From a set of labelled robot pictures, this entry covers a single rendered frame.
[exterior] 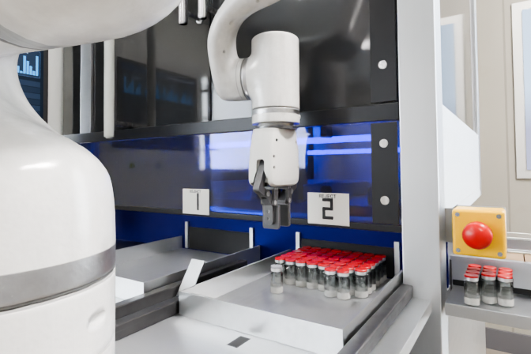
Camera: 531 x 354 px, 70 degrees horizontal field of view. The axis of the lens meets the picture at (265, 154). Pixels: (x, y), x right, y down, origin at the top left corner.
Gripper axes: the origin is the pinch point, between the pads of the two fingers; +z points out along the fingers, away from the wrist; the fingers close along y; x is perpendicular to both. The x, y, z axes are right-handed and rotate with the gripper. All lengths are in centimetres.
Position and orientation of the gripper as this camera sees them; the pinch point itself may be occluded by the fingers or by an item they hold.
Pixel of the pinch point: (276, 215)
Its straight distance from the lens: 67.6
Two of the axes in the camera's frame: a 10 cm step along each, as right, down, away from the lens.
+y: -5.5, -0.3, -8.4
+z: 0.1, 10.0, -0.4
